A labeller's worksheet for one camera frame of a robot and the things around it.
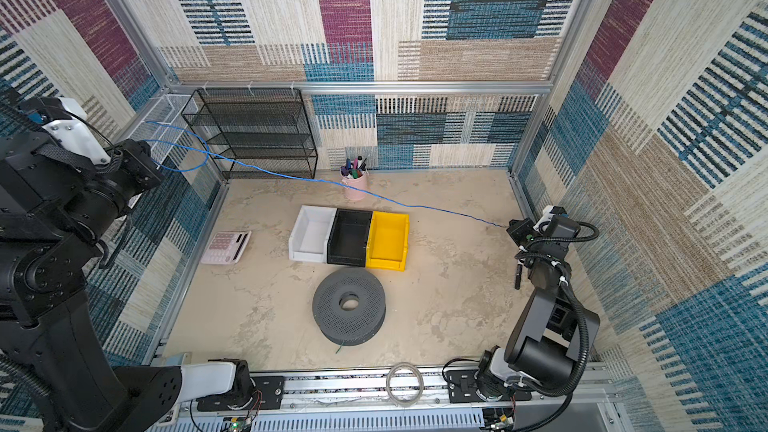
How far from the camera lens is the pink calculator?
0.96 meters

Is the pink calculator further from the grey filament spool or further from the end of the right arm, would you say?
the end of the right arm

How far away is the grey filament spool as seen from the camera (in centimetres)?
81

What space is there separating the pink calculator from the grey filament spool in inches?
12.3
